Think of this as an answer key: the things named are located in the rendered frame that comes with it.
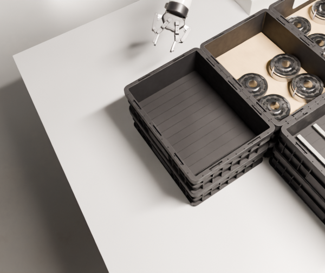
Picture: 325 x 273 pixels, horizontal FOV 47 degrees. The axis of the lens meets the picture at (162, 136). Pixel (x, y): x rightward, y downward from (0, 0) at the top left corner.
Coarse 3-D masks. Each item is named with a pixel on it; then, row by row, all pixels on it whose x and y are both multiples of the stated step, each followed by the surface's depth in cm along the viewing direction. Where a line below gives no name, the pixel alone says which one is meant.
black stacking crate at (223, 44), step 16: (240, 32) 132; (256, 32) 138; (272, 32) 134; (288, 32) 127; (208, 48) 128; (224, 48) 134; (288, 48) 131; (304, 48) 124; (304, 64) 128; (320, 64) 121
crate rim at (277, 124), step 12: (264, 12) 131; (240, 24) 129; (216, 36) 127; (300, 36) 124; (204, 48) 125; (312, 48) 121; (216, 60) 122; (324, 60) 119; (228, 72) 119; (240, 84) 116; (252, 96) 114; (324, 96) 112; (264, 108) 112; (300, 108) 111; (276, 120) 109; (288, 120) 109
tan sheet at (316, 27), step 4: (316, 0) 145; (312, 4) 144; (304, 8) 144; (308, 8) 144; (296, 12) 143; (300, 12) 143; (304, 12) 143; (308, 12) 142; (288, 16) 142; (304, 16) 142; (308, 16) 142; (308, 20) 141; (312, 20) 140; (312, 24) 139; (316, 24) 139; (320, 24) 139; (312, 28) 139; (316, 28) 138; (320, 28) 138; (324, 28) 138; (312, 32) 138; (316, 32) 137; (320, 32) 137; (324, 32) 137
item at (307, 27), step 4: (292, 16) 138; (296, 16) 138; (300, 16) 138; (288, 20) 137; (292, 20) 137; (300, 20) 137; (304, 20) 137; (304, 24) 135; (308, 24) 135; (304, 28) 135; (308, 28) 134; (304, 32) 134; (308, 32) 134
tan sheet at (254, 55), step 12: (264, 36) 138; (240, 48) 136; (252, 48) 136; (264, 48) 136; (276, 48) 135; (228, 60) 134; (240, 60) 134; (252, 60) 133; (264, 60) 133; (240, 72) 131; (252, 72) 131; (264, 72) 130; (300, 72) 129; (276, 84) 127; (288, 84) 127; (288, 96) 125
